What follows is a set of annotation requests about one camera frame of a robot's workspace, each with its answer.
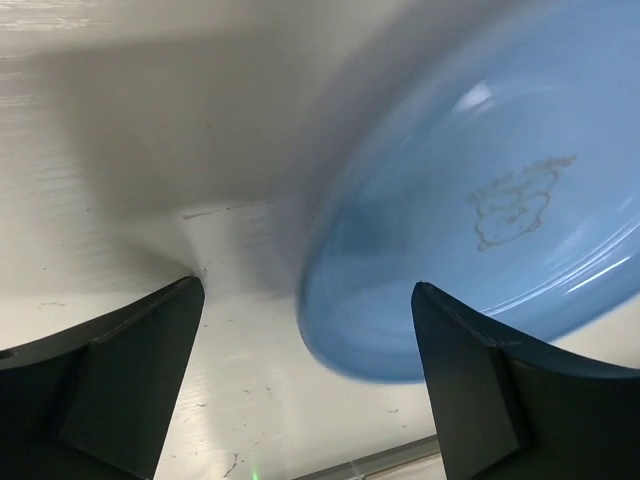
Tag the blue plate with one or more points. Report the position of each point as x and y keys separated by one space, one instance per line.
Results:
x=507 y=176

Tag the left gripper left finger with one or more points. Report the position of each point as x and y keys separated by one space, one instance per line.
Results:
x=95 y=401

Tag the aluminium rail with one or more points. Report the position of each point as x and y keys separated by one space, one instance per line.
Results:
x=379 y=462

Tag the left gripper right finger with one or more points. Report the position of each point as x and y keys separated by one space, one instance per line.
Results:
x=509 y=406

